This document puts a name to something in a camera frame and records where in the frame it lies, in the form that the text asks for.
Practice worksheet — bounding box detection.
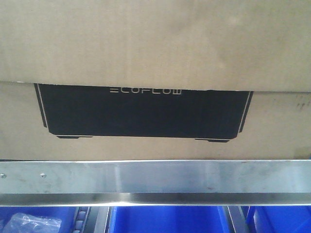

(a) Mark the brown EcoFlow cardboard box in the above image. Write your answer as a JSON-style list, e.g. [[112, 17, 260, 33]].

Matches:
[[0, 0, 311, 161]]

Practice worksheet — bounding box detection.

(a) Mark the middle blue storage bin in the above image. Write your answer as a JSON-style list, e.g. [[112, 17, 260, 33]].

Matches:
[[108, 206, 230, 233]]

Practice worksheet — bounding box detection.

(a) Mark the blue storage bin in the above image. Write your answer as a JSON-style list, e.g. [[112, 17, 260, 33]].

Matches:
[[243, 206, 311, 233], [108, 206, 230, 233], [0, 207, 77, 233]]

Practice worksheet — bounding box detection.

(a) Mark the grey roller track left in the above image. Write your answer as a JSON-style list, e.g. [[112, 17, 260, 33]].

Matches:
[[72, 206, 111, 233]]

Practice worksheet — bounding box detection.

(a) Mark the grey roller track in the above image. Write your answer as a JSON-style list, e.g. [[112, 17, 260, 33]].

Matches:
[[72, 206, 111, 233], [223, 206, 250, 233]]

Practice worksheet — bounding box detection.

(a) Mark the left blue storage bin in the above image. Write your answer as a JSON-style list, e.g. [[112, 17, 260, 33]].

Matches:
[[0, 207, 77, 233]]

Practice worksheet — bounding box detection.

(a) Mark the grey roller track right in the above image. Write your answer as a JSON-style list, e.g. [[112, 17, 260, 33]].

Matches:
[[223, 206, 250, 233]]

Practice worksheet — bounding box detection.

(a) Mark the right blue storage bin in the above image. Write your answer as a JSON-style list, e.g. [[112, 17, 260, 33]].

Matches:
[[243, 206, 311, 233]]

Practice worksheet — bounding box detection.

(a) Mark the clear crumpled plastic bag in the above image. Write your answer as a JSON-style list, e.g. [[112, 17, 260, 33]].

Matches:
[[0, 213, 62, 233]]

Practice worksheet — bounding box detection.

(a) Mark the steel shelf front rail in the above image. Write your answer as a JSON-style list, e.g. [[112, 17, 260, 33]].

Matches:
[[0, 160, 311, 206]]

